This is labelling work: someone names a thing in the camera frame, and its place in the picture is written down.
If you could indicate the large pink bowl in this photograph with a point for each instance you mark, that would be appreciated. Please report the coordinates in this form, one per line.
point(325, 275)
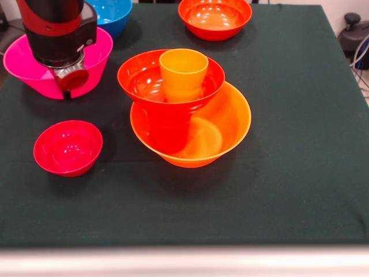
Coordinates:
point(20, 66)

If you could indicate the red-orange plastic cup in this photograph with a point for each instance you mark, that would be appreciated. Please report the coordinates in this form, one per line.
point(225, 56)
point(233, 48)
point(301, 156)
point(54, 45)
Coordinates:
point(170, 132)

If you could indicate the red-orange plastic bowl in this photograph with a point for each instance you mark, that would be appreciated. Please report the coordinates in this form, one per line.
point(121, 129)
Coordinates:
point(138, 83)
point(214, 26)

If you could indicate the orange plastic cup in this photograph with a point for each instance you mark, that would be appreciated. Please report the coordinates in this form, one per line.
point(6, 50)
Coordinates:
point(183, 75)

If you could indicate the large blue bowl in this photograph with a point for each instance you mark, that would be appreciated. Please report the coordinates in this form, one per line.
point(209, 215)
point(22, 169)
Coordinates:
point(115, 17)

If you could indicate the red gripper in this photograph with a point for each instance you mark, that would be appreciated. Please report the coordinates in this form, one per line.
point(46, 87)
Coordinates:
point(72, 80)

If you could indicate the large orange bowl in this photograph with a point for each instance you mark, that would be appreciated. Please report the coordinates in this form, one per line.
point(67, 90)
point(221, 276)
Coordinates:
point(230, 115)

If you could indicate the dark green tablecloth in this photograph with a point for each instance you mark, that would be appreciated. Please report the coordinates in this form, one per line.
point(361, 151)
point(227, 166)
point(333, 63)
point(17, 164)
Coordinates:
point(288, 173)

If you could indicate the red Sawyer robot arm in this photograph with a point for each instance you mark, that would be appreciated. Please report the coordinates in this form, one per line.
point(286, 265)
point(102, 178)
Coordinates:
point(57, 34)

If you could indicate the small crimson bowl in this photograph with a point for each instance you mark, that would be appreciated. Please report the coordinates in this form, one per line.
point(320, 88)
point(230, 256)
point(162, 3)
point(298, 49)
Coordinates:
point(67, 150)

